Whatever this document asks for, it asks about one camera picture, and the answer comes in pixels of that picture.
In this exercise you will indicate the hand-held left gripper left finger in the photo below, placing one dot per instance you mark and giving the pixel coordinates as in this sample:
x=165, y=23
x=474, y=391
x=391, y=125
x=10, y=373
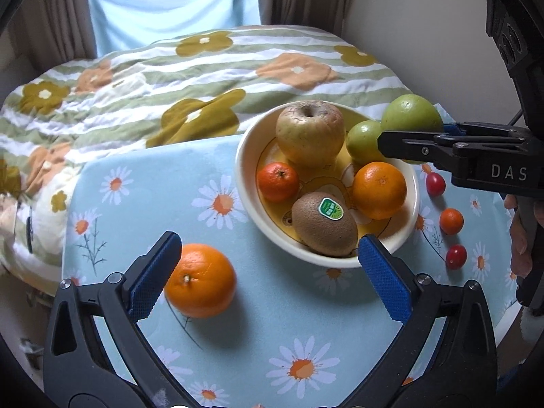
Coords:
x=155, y=278

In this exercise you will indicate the striped floral blanket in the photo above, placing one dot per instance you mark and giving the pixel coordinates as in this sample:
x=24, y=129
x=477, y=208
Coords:
x=148, y=93

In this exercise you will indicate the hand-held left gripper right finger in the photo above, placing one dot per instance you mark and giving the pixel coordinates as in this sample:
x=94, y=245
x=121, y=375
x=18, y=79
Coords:
x=384, y=280

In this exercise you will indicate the cream bowl with yellow print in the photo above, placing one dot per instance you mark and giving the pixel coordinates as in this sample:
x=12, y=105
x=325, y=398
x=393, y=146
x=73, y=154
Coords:
x=250, y=204

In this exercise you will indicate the person's right hand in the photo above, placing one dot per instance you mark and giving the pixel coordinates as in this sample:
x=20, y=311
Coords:
x=520, y=242

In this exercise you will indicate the light blue hanging cloth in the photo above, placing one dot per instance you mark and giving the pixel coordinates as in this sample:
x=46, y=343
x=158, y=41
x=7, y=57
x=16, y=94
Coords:
x=170, y=4

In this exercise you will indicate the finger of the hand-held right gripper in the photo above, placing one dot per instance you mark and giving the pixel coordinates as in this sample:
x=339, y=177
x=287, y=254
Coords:
x=408, y=146
x=452, y=128

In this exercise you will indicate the green apple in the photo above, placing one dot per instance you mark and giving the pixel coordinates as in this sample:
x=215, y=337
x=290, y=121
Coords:
x=410, y=112
x=361, y=144

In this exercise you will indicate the red cherry tomato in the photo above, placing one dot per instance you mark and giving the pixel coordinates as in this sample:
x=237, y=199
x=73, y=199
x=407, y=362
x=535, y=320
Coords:
x=435, y=183
x=456, y=256

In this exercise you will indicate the small black device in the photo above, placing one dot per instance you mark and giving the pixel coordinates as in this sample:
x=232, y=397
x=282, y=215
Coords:
x=29, y=234

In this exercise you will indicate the orange cherry tomato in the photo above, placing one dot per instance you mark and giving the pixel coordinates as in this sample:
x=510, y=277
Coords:
x=451, y=221

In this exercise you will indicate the blue daisy tablecloth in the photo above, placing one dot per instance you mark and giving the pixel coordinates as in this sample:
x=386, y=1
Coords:
x=255, y=327

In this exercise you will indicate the wrinkled yellow apple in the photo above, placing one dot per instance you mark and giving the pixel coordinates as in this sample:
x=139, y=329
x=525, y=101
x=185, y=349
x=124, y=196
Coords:
x=308, y=134

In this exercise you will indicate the small mandarin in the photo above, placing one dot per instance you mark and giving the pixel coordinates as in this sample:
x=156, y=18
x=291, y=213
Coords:
x=277, y=182

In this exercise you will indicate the large orange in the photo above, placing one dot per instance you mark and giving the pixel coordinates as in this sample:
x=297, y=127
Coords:
x=199, y=280
x=379, y=190

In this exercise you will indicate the brown kiwi with green sticker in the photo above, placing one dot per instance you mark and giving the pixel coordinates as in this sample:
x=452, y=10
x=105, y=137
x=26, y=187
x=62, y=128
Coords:
x=325, y=229

